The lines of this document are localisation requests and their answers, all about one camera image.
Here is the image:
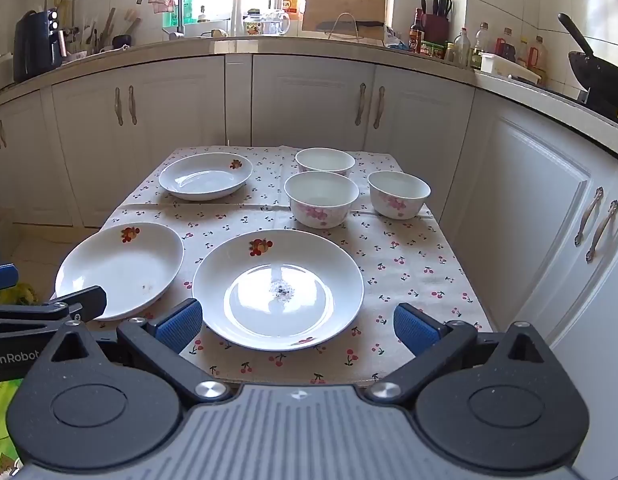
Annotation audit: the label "green dish soap bottle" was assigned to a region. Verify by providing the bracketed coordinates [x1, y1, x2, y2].
[163, 0, 193, 29]

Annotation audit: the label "glass jug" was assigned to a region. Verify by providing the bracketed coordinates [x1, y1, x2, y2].
[261, 10, 291, 36]

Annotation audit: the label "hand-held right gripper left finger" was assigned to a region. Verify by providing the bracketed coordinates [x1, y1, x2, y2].
[48, 298, 233, 404]

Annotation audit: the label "yellow green bag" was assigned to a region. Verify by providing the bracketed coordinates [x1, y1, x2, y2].
[0, 282, 40, 306]

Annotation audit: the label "white kitchen cabinet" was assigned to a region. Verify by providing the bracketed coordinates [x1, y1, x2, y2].
[39, 52, 477, 231]
[0, 89, 57, 233]
[436, 82, 618, 480]

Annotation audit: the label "cherry print tablecloth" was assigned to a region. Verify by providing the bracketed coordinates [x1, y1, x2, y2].
[49, 145, 496, 389]

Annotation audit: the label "black wok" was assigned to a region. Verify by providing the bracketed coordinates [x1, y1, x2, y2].
[557, 12, 618, 117]

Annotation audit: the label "chrome faucet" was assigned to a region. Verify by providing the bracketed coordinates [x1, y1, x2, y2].
[136, 0, 186, 41]

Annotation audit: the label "black air fryer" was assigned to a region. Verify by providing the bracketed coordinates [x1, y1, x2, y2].
[12, 8, 65, 84]

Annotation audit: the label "white pink floral bowl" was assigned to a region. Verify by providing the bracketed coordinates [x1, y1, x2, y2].
[367, 170, 432, 221]
[283, 170, 360, 230]
[294, 147, 357, 178]

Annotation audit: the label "wire rack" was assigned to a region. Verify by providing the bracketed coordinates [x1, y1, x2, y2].
[324, 12, 363, 41]

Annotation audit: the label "blue plastic bag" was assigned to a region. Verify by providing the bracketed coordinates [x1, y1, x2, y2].
[386, 25, 410, 51]

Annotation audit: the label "green package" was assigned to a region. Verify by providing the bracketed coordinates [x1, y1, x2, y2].
[0, 380, 23, 467]

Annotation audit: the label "white plastic tray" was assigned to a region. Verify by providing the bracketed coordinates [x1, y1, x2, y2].
[479, 52, 542, 85]

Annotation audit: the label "dark sauce bottle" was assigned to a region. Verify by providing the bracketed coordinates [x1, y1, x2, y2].
[409, 8, 425, 54]

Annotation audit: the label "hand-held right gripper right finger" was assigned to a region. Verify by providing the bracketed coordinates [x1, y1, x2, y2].
[365, 302, 546, 403]

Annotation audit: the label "white fruit print plate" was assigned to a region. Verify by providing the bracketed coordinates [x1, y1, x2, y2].
[157, 152, 254, 202]
[54, 222, 185, 322]
[192, 229, 365, 352]

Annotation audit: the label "wooden kitchen utensils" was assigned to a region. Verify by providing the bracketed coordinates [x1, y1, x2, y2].
[83, 7, 141, 54]

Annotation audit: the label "beige stone countertop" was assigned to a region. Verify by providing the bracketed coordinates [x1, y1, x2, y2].
[0, 34, 618, 171]

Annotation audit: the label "dark red knife block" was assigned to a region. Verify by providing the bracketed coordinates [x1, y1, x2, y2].
[420, 0, 453, 46]

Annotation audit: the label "wooden cutting board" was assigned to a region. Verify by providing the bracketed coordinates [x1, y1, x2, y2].
[301, 0, 387, 42]

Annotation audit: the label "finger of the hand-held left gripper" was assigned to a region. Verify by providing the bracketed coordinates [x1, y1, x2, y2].
[0, 285, 108, 384]
[0, 262, 19, 294]

